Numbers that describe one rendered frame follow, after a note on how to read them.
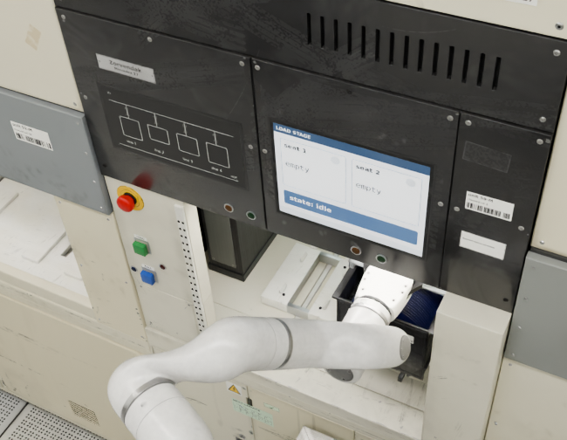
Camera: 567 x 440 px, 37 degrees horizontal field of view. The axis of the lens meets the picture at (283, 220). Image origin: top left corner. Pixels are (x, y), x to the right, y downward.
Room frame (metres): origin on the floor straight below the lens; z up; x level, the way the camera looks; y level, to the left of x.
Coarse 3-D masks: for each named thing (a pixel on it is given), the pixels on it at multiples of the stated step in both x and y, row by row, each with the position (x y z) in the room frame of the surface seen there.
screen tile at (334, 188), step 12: (288, 144) 1.10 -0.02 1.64; (300, 144) 1.09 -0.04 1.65; (288, 156) 1.10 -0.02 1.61; (300, 156) 1.09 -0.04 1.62; (312, 156) 1.08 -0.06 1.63; (324, 156) 1.06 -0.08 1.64; (288, 168) 1.10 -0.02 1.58; (324, 168) 1.06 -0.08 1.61; (336, 168) 1.05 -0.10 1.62; (288, 180) 1.10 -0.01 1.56; (300, 180) 1.09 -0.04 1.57; (312, 180) 1.08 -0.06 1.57; (324, 180) 1.07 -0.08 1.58; (336, 180) 1.05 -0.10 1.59; (312, 192) 1.08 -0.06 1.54; (324, 192) 1.07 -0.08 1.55; (336, 192) 1.05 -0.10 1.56
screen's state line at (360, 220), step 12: (288, 192) 1.10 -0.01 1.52; (300, 204) 1.09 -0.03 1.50; (312, 204) 1.08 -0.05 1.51; (324, 204) 1.07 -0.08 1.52; (336, 216) 1.05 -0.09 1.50; (348, 216) 1.04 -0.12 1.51; (360, 216) 1.03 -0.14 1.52; (372, 228) 1.02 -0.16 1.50; (384, 228) 1.01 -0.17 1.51; (396, 228) 1.00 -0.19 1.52; (408, 240) 0.98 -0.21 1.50
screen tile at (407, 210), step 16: (352, 160) 1.04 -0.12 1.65; (352, 176) 1.04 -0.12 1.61; (368, 176) 1.02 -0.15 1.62; (384, 176) 1.01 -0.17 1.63; (400, 176) 1.00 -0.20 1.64; (352, 192) 1.04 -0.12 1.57; (400, 192) 0.99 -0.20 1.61; (416, 192) 0.98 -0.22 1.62; (368, 208) 1.02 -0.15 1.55; (384, 208) 1.01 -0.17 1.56; (400, 208) 0.99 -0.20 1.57; (416, 208) 0.98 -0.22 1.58; (416, 224) 0.98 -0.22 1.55
